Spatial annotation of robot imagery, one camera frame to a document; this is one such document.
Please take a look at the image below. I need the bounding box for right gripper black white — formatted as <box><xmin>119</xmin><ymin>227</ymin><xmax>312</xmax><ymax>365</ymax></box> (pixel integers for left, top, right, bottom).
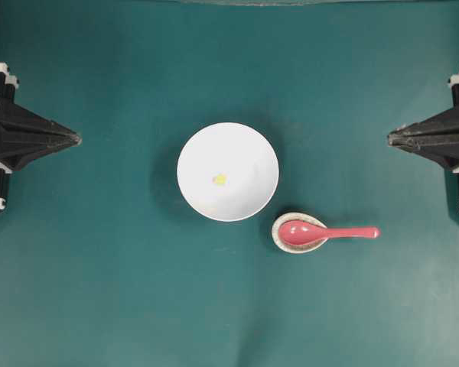
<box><xmin>387</xmin><ymin>73</ymin><xmax>459</xmax><ymax>193</ymax></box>

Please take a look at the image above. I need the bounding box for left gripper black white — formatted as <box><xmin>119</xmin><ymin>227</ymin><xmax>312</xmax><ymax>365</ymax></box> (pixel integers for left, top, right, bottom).
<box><xmin>0</xmin><ymin>63</ymin><xmax>81</xmax><ymax>213</ymax></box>

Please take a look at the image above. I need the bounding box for pink ceramic spoon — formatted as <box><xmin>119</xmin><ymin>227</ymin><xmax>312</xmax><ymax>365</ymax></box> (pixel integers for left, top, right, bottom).
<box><xmin>278</xmin><ymin>220</ymin><xmax>380</xmax><ymax>246</ymax></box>

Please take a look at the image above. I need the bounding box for speckled spoon rest dish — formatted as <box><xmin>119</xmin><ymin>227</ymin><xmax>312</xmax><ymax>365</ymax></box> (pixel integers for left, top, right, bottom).
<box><xmin>271</xmin><ymin>213</ymin><xmax>327</xmax><ymax>255</ymax></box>

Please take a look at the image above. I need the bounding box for white round bowl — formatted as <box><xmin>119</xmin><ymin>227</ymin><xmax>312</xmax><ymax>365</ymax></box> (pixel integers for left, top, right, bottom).
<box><xmin>177</xmin><ymin>122</ymin><xmax>279</xmax><ymax>222</ymax></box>

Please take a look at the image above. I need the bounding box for yellow hexagonal prism block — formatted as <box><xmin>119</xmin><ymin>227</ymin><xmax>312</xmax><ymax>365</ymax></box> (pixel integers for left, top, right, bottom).
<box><xmin>213</xmin><ymin>174</ymin><xmax>227</xmax><ymax>186</ymax></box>

